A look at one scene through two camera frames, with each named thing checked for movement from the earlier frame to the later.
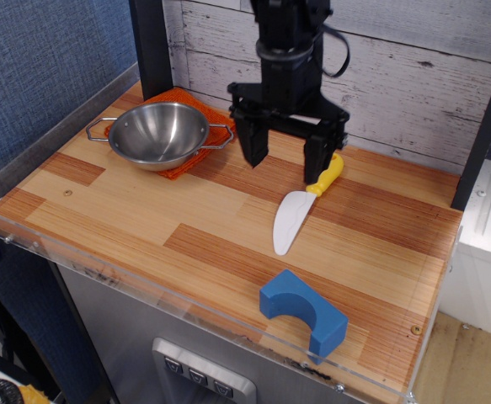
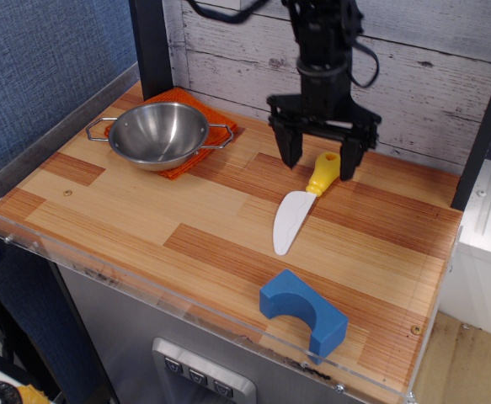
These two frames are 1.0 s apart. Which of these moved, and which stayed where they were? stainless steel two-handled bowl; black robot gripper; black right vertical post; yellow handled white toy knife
Moved: black robot gripper
Stayed: black right vertical post; stainless steel two-handled bowl; yellow handled white toy knife
